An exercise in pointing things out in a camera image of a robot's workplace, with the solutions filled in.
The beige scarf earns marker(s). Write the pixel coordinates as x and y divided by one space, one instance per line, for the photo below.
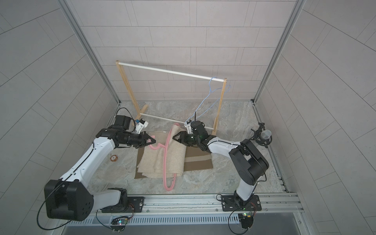
165 156

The right aluminium corner post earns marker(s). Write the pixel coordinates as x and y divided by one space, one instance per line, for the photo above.
286 33

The left circuit board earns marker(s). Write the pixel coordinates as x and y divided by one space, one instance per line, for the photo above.
119 223

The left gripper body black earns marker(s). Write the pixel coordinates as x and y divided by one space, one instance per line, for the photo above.
135 140

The left aluminium corner post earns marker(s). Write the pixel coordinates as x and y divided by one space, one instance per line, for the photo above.
87 48

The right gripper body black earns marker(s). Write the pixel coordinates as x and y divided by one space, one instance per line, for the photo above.
195 142

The wooden clothes rack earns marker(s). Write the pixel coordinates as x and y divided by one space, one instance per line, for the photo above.
141 111

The aluminium corner post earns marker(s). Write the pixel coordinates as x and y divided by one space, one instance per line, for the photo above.
87 48
286 33

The right circuit board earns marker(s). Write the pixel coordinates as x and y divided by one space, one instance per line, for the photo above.
246 220

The gold chess piece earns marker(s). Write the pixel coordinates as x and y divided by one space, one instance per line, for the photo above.
114 158

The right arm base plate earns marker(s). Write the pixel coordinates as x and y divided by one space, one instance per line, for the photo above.
231 203

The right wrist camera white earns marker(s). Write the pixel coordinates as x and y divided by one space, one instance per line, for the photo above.
187 125

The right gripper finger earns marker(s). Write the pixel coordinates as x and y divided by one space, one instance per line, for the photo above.
180 137
185 142

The circuit board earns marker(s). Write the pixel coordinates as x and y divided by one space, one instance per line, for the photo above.
246 220
119 223

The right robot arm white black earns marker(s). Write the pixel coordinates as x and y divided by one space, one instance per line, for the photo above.
250 164

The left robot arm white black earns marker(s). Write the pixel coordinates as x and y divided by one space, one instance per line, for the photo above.
68 197

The brown striped scarf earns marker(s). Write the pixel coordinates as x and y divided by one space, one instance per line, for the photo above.
194 160

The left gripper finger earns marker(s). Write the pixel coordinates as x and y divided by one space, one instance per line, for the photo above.
150 140
141 145

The pink plastic hanger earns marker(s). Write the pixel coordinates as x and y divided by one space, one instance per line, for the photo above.
169 183

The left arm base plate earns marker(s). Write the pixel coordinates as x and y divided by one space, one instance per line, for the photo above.
135 204

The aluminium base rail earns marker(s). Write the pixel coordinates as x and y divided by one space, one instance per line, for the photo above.
207 203

